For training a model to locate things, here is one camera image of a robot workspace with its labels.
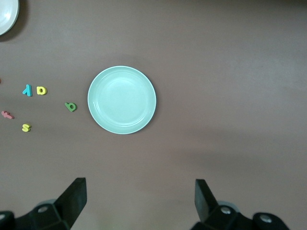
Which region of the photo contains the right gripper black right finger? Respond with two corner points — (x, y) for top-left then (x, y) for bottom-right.
(191, 179), (255, 230)

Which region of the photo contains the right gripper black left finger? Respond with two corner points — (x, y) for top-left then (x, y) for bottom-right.
(14, 177), (87, 230)

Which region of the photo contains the green foam letter b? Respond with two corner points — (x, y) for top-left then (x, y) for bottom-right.
(64, 102), (78, 113)

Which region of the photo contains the teal foam letter y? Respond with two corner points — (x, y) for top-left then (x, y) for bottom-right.
(22, 84), (33, 97)

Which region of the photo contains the brown table cover mat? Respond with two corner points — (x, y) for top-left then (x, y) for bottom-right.
(0, 0), (307, 230)

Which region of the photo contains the light green plate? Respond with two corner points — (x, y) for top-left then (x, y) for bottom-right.
(87, 66), (157, 135)

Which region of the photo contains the beige plate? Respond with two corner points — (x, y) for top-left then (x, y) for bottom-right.
(0, 0), (20, 36)

